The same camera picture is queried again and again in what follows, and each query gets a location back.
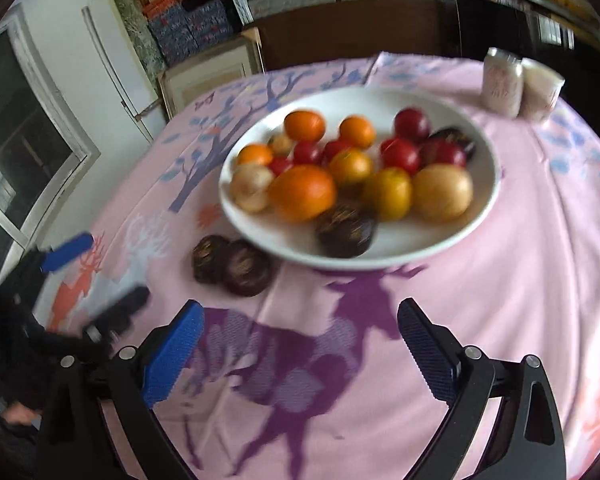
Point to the black monitor screen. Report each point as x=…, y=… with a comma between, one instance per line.
x=486, y=24

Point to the dark brown cabinet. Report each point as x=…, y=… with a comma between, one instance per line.
x=359, y=29

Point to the pink beverage can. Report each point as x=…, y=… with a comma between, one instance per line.
x=502, y=82

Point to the small orange tangerine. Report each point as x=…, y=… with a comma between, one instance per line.
x=304, y=126

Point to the white round plate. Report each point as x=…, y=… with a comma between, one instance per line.
x=362, y=118

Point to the white paper cup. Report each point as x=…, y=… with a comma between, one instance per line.
x=542, y=87

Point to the dark purple passion fruit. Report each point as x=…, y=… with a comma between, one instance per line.
x=457, y=136

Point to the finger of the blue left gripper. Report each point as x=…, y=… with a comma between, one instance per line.
x=56, y=258

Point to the window frame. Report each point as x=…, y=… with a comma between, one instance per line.
x=44, y=151

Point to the white board panel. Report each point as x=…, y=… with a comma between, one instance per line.
x=139, y=98

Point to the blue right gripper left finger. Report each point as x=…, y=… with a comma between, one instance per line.
x=166, y=351

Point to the yellow orange kumquat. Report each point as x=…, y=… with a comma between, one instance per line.
x=351, y=167

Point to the large orange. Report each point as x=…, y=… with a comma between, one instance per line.
x=302, y=193

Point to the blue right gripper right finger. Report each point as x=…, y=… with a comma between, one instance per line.
x=433, y=348

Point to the tan round pear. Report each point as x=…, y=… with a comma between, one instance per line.
x=249, y=187

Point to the framed picture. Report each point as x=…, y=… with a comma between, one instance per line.
x=234, y=59

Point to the large tan pear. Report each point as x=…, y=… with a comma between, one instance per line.
x=442, y=193

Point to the pink floral tablecloth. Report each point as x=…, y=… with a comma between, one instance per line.
x=311, y=379

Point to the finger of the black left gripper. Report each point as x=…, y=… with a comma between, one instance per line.
x=115, y=320

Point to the red cherry tomato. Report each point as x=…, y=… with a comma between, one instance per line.
x=307, y=153

